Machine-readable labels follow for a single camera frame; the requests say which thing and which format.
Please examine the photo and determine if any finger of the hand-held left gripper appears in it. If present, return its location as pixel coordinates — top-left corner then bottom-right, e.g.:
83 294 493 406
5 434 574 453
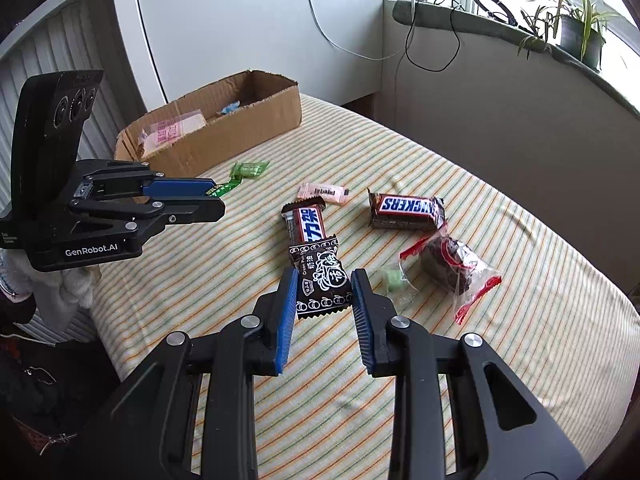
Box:
75 162 218 201
70 196 226 231

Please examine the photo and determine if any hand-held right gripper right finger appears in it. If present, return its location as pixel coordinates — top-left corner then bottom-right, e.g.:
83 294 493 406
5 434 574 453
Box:
350 268 588 480

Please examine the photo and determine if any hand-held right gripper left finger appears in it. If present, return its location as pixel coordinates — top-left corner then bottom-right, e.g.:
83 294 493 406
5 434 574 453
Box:
65 266 300 480

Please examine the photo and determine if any pale green jelly candy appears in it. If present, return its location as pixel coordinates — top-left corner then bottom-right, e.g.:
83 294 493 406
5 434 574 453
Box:
377 262 418 306

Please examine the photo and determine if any black and white candy packet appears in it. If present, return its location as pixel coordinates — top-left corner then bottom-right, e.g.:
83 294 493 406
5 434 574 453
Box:
288 235 353 321

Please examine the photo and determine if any sliced bread packet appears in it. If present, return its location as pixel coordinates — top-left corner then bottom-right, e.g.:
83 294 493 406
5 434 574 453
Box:
140 112 208 153

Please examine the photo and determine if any green candy packet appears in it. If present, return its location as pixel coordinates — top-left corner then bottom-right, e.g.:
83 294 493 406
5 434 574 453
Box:
206 160 271 198

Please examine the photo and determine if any cardboard box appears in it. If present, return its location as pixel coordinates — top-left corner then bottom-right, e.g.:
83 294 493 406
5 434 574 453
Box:
115 70 302 178

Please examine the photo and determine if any blue label chocolate bar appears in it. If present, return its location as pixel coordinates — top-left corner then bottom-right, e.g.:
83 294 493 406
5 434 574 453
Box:
281 200 335 246

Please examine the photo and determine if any chocolate cake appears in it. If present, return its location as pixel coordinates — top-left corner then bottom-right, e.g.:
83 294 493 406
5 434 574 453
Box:
398 227 503 326

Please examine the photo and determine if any brown chocolate bar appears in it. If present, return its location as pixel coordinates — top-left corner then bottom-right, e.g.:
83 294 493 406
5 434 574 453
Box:
367 188 447 232

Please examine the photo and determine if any small pink candy packet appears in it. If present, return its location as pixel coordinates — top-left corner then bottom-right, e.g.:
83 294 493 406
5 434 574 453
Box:
296 182 350 206

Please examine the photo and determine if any person's left hand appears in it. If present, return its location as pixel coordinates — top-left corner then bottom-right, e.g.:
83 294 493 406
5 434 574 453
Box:
0 250 101 333

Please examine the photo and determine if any white slatted panel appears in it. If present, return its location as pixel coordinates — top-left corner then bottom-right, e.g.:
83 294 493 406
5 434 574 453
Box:
0 0 148 171

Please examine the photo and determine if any white cabinet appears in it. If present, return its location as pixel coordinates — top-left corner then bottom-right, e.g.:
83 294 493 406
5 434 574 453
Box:
109 0 386 113

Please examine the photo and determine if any dark clothing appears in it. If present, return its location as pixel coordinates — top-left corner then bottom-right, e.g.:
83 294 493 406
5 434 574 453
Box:
0 292 126 480

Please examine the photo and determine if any grey window sill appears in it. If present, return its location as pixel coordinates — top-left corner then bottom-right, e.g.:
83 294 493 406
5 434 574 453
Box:
392 0 640 116

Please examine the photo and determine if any potted spider plant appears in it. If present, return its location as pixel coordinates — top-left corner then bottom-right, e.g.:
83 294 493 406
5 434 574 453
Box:
516 0 623 73

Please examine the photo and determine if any white cable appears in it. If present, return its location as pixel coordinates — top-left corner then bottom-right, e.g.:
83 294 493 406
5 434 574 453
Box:
300 0 418 61

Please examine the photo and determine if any black cable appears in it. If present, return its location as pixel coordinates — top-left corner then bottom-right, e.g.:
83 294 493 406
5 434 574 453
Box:
404 0 462 72

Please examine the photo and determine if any black ring light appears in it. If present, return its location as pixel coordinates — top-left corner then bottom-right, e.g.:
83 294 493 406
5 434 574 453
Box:
470 0 519 26

